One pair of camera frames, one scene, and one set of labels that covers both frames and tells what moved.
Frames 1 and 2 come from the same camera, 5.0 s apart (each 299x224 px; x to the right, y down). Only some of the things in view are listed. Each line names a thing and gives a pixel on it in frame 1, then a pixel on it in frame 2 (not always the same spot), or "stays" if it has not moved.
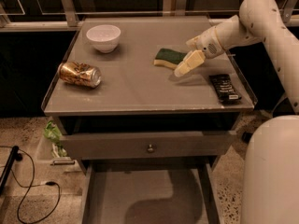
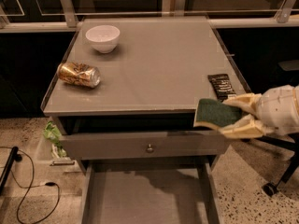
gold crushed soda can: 79,73 stays
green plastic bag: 52,133 stays
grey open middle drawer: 149,192 stays
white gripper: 206,43 -> 277,109
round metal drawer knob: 150,149 stays
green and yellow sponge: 169,58 -> 220,114
